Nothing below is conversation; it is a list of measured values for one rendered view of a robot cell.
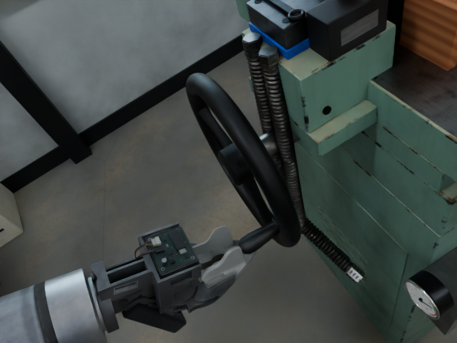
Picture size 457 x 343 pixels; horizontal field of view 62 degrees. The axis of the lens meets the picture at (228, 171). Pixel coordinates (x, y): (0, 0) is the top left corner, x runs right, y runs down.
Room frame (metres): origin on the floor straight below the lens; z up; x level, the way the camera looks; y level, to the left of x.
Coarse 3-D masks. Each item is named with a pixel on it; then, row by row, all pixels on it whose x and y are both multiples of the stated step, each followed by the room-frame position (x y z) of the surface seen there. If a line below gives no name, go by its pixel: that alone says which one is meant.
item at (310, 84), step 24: (360, 48) 0.33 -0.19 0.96; (384, 48) 0.34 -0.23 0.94; (288, 72) 0.34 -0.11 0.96; (312, 72) 0.33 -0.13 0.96; (336, 72) 0.33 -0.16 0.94; (360, 72) 0.33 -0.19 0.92; (288, 96) 0.35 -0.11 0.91; (312, 96) 0.32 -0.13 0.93; (336, 96) 0.33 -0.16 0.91; (360, 96) 0.33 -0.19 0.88; (312, 120) 0.32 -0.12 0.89
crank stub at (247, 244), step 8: (272, 224) 0.26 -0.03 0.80; (256, 232) 0.26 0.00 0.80; (264, 232) 0.25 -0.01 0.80; (272, 232) 0.25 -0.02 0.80; (240, 240) 0.26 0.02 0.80; (248, 240) 0.25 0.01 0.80; (256, 240) 0.25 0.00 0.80; (264, 240) 0.25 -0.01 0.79; (248, 248) 0.24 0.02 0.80; (256, 248) 0.24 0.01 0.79
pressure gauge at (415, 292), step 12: (420, 276) 0.16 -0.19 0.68; (432, 276) 0.15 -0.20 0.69; (408, 288) 0.16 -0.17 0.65; (420, 288) 0.14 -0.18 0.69; (432, 288) 0.14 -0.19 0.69; (444, 288) 0.13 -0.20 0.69; (432, 300) 0.13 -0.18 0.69; (444, 300) 0.12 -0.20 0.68; (432, 312) 0.12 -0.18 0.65; (444, 312) 0.11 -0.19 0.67
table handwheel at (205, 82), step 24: (192, 96) 0.47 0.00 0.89; (216, 96) 0.36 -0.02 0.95; (240, 120) 0.32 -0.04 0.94; (216, 144) 0.48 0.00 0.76; (240, 144) 0.30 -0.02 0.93; (264, 144) 0.37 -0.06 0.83; (240, 168) 0.35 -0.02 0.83; (264, 168) 0.27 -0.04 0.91; (240, 192) 0.41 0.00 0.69; (264, 192) 0.26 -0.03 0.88; (288, 192) 0.25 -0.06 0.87; (264, 216) 0.33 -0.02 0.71; (288, 216) 0.24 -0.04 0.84; (288, 240) 0.24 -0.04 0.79
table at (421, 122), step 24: (240, 0) 0.68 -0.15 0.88; (384, 72) 0.34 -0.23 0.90; (408, 72) 0.32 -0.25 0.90; (432, 72) 0.31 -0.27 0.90; (456, 72) 0.29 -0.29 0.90; (384, 96) 0.31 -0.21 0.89; (408, 96) 0.29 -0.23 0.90; (432, 96) 0.27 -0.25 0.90; (456, 96) 0.26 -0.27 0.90; (336, 120) 0.32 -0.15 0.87; (360, 120) 0.31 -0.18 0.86; (384, 120) 0.30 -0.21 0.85; (408, 120) 0.27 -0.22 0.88; (432, 120) 0.24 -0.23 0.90; (456, 120) 0.23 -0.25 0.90; (312, 144) 0.31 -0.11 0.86; (336, 144) 0.31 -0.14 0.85; (408, 144) 0.26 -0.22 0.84; (432, 144) 0.23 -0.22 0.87; (456, 144) 0.21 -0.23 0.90; (456, 168) 0.20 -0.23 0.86
